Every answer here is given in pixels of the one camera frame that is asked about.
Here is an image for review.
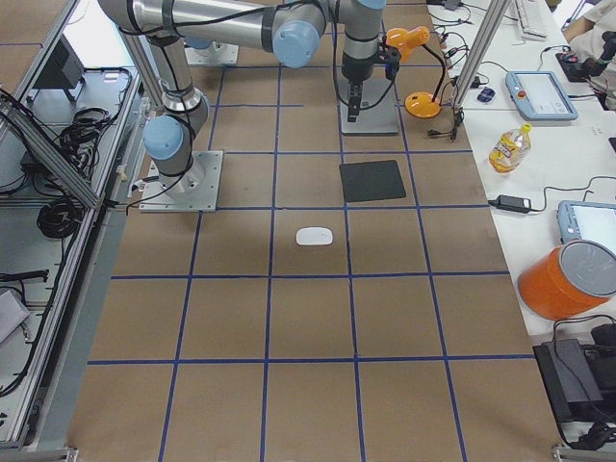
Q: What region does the lamp power cable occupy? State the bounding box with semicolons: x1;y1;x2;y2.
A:
425;71;466;143

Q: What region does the black power adapter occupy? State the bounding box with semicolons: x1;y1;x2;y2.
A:
488;194;532;214

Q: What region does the blue teach pendant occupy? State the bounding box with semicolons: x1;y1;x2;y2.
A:
556;200;616;253
504;71;578;121

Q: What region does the silver laptop notebook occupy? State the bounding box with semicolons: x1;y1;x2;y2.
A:
339;78;398;136

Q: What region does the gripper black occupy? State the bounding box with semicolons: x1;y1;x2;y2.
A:
342;52;378;122

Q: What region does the orange desk lamp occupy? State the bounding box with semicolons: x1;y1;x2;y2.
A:
385;26;446;119

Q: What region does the orange juice bottle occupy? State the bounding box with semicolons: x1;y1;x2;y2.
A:
488;123;532;173

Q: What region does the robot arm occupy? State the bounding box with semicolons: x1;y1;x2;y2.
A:
100;1;385;190

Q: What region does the orange bucket grey lid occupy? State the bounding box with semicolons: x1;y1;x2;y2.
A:
518;240;615;321

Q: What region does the aluminium frame post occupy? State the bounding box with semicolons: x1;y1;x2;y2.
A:
452;0;509;113

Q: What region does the white keyboard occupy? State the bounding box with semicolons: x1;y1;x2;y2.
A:
512;0;548;41

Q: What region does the black mousepad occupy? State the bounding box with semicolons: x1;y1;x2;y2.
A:
339;160;406;202

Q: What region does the white computer mouse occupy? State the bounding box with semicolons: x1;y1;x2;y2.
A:
295;226;334;246

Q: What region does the dark blue pouch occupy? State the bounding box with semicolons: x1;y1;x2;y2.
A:
476;87;496;104

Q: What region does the black equipment box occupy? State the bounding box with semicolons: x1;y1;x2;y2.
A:
533;323;615;424

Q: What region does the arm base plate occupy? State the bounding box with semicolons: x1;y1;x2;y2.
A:
185;42;240;67
138;150;223;213

